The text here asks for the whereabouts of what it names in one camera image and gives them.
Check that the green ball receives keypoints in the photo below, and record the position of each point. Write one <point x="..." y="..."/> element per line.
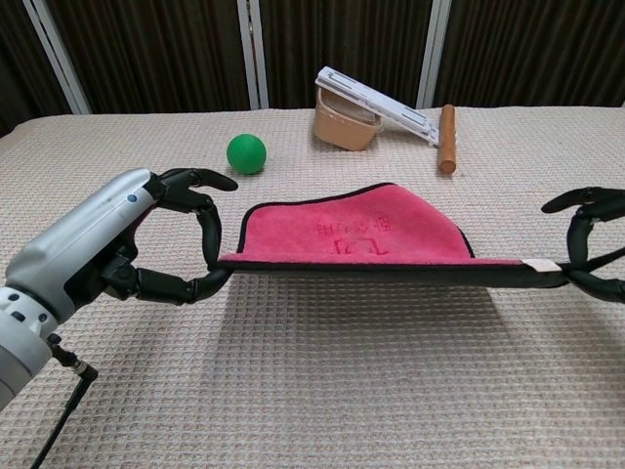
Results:
<point x="246" y="154"/>

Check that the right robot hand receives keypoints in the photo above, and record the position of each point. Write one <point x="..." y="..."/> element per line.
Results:
<point x="605" y="202"/>

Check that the beige woven table cover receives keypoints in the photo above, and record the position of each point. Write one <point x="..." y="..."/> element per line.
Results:
<point x="312" y="381"/>

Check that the beige plastic basket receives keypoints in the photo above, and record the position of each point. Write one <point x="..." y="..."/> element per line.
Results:
<point x="342" y="129"/>

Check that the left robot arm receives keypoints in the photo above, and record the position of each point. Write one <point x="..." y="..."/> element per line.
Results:
<point x="19" y="342"/>

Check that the pink and black cloth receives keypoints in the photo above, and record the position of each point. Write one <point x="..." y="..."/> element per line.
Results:
<point x="351" y="234"/>

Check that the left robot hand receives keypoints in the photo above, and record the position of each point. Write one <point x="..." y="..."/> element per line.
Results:
<point x="73" y="244"/>

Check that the wooden rolling pin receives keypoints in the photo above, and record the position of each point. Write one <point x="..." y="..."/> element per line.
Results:
<point x="447" y="141"/>

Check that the white flat slicer board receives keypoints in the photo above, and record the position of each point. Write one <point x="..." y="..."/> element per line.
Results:
<point x="361" y="90"/>

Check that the dark pleated curtain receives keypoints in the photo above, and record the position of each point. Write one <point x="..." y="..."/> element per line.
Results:
<point x="146" y="49"/>

